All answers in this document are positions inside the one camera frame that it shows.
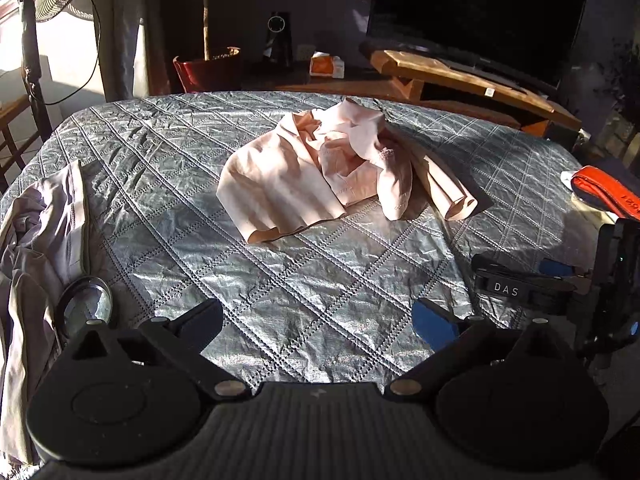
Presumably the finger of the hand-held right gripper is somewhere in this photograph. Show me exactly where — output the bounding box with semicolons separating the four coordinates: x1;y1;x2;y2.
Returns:
538;258;595;282
471;253;579;316

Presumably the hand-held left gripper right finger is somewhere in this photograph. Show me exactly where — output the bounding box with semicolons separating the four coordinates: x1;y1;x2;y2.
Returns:
384;297;582;402

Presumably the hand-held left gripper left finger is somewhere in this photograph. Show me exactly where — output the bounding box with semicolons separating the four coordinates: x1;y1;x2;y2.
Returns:
66;298;251;402

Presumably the pink garment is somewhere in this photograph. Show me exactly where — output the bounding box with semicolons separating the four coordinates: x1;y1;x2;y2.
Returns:
216;97;479;245

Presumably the red fabric item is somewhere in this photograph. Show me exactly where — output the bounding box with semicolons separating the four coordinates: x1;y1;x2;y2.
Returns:
560;164;640;222

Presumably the grey quilted blanket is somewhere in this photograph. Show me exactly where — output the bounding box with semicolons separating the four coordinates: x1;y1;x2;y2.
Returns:
0;91;621;480

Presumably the black magnifying glass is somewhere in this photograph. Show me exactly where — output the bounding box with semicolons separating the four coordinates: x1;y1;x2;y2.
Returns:
52;276;119;347

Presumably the pale lilac garment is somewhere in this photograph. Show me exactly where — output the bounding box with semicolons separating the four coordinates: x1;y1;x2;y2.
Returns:
0;160;108;466

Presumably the wooden tv stand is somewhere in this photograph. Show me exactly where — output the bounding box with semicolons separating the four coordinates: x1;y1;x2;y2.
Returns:
370;49;584;135

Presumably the red plant pot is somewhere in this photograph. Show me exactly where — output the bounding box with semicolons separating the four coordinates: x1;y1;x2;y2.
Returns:
173;46;244;94

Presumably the black television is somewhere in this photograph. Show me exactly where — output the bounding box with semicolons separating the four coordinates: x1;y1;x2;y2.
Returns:
364;0;587;95

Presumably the wooden chair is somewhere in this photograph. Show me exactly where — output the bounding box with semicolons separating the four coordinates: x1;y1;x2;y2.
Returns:
0;67;40;186

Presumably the orange tissue box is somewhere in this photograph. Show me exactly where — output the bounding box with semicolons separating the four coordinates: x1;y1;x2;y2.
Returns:
309;51;346;80

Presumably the black tabletop device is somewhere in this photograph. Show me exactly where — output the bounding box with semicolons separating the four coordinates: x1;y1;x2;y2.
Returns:
263;11;294;69

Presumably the grey curtain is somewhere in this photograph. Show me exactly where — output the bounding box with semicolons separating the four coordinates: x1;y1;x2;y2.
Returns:
92;0;171;103

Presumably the black standing fan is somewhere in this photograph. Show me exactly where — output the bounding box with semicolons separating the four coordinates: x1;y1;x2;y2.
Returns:
10;0;97;143

